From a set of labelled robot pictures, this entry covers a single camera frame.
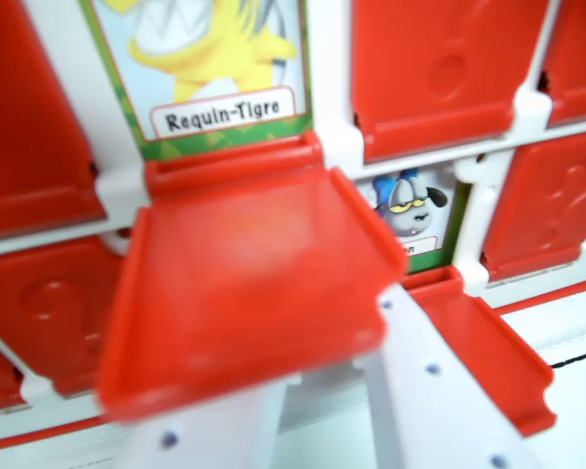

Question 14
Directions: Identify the folded-out red flap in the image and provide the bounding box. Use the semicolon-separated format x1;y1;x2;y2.
96;130;407;427
400;266;559;437

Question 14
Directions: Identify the white table mat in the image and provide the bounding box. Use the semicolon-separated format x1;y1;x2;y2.
0;285;586;469

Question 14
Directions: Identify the grey sheep picture card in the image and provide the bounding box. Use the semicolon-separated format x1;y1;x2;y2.
364;167;471;276

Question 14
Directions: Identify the red and white game board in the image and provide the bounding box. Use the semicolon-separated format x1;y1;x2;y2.
0;0;586;455

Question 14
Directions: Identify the Requin-Tigre picture card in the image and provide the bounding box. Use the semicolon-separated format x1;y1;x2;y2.
79;0;314;163

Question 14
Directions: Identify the black cable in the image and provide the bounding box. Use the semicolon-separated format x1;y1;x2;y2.
550;346;586;368

